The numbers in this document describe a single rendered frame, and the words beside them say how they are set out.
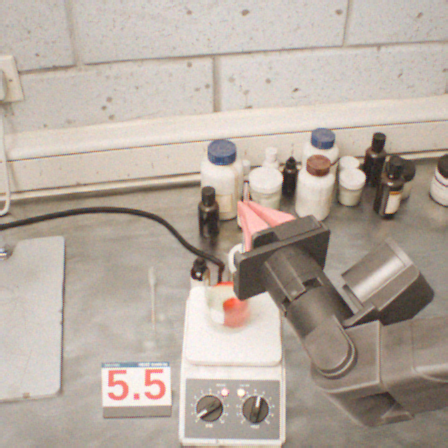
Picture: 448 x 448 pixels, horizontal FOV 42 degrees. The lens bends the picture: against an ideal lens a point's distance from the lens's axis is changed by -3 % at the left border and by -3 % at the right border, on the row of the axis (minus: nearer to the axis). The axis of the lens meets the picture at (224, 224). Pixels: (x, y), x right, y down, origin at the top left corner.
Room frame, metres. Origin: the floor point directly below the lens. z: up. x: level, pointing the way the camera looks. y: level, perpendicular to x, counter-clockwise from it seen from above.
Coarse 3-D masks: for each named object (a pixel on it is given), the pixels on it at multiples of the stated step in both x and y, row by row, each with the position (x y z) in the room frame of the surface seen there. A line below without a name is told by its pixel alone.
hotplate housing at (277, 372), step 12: (192, 372) 0.40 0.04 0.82; (204, 372) 0.40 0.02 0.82; (216, 372) 0.40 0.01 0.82; (228, 372) 0.40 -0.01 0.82; (240, 372) 0.40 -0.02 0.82; (252, 372) 0.40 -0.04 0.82; (264, 372) 0.40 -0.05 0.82; (276, 372) 0.40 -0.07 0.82; (180, 384) 0.39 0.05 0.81; (180, 396) 0.37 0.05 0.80; (180, 408) 0.36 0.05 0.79; (180, 420) 0.35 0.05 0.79; (180, 432) 0.33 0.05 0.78; (192, 444) 0.32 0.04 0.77; (204, 444) 0.32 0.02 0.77; (216, 444) 0.32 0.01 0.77; (228, 444) 0.32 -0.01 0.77; (240, 444) 0.32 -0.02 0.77; (252, 444) 0.32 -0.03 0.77; (264, 444) 0.32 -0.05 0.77; (276, 444) 0.32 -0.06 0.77
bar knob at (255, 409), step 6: (246, 402) 0.36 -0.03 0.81; (252, 402) 0.36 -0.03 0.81; (258, 402) 0.36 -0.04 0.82; (264, 402) 0.36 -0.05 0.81; (246, 408) 0.36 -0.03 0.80; (252, 408) 0.35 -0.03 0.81; (258, 408) 0.35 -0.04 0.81; (264, 408) 0.36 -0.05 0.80; (246, 414) 0.35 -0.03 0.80; (252, 414) 0.34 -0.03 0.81; (258, 414) 0.35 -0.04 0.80; (264, 414) 0.35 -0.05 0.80; (252, 420) 0.34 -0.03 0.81; (258, 420) 0.34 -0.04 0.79
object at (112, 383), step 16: (112, 368) 0.42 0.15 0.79; (128, 368) 0.42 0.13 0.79; (144, 368) 0.42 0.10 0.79; (160, 368) 0.42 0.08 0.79; (112, 384) 0.41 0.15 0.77; (128, 384) 0.41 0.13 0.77; (144, 384) 0.41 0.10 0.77; (160, 384) 0.41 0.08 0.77; (112, 400) 0.39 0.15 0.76; (128, 400) 0.39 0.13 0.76; (144, 400) 0.39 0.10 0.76; (160, 400) 0.39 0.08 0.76
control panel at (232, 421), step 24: (192, 384) 0.38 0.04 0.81; (216, 384) 0.38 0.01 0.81; (240, 384) 0.38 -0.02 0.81; (264, 384) 0.38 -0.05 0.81; (192, 408) 0.36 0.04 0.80; (240, 408) 0.36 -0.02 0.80; (192, 432) 0.33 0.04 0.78; (216, 432) 0.33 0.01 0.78; (240, 432) 0.33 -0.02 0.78; (264, 432) 0.33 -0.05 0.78
